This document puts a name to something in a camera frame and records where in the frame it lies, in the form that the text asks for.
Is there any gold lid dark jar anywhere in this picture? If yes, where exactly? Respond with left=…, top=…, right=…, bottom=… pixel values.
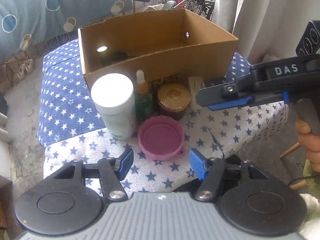
left=157, top=83, right=191, bottom=121

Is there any pink silicone bowl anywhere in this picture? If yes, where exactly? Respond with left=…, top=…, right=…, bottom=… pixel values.
left=138, top=115, right=184, bottom=161

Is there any green dropper bottle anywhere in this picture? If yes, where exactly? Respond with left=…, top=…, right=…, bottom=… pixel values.
left=135, top=70, right=153, bottom=123

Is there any white supplement bottle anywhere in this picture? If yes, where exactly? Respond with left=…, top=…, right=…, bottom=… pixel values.
left=91, top=73, right=136, bottom=140

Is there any black oval case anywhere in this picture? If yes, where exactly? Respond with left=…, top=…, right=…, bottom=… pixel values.
left=110, top=51, right=128, bottom=64

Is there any person's right hand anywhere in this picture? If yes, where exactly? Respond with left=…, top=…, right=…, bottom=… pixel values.
left=295, top=118, right=320, bottom=172

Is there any grey curtain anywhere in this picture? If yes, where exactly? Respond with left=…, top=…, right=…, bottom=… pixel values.
left=212, top=0, right=319, bottom=64

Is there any star pattern table cloth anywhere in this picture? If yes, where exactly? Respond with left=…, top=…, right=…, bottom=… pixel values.
left=37, top=40, right=289, bottom=194

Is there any brown cardboard box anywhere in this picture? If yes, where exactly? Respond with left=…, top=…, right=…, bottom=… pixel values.
left=78, top=9, right=239, bottom=87

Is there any white shoes pair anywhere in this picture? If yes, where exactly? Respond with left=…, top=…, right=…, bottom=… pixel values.
left=17, top=59, right=34, bottom=80

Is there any blue hanging bedsheet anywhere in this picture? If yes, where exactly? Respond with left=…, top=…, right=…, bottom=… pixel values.
left=1, top=0, right=132, bottom=63

